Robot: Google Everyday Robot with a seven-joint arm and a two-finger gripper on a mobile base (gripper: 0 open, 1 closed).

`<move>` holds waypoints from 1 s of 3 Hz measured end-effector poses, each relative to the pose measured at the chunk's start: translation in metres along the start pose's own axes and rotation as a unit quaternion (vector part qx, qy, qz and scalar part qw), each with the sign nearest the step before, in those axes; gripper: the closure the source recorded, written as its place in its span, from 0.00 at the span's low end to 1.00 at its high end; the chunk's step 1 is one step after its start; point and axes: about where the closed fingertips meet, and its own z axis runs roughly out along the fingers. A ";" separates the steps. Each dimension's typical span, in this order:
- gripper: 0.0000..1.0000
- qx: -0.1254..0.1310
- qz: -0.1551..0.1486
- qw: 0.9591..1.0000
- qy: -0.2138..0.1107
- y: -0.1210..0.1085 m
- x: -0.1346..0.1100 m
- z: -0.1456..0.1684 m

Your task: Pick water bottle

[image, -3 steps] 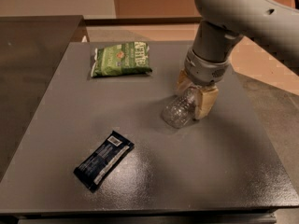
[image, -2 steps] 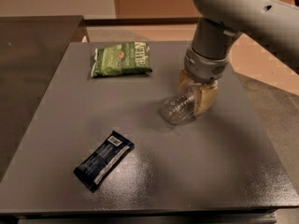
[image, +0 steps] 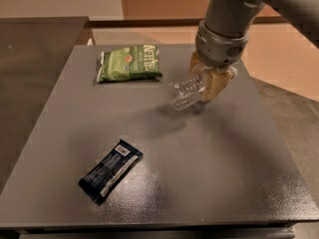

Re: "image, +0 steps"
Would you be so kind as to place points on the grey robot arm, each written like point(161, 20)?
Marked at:
point(223, 34)

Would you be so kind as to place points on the dark blue snack bar wrapper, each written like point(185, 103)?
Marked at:
point(101, 180)

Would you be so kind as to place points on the green snack bag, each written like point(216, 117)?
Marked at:
point(140, 62)

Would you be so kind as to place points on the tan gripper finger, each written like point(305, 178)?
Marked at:
point(197, 69)
point(214, 82)

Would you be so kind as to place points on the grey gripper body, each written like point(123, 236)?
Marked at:
point(217, 50)

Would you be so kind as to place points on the clear plastic water bottle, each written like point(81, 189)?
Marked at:
point(182, 95)

